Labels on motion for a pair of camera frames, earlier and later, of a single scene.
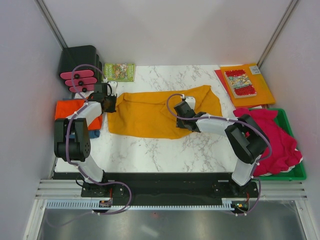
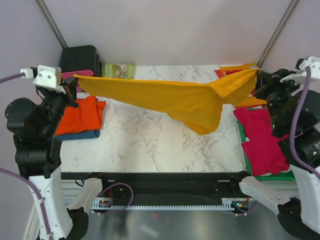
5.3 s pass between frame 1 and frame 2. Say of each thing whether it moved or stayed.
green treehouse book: stayed
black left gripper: moved
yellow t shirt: moved
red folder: stayed
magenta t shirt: stayed
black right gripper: moved
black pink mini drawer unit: stayed
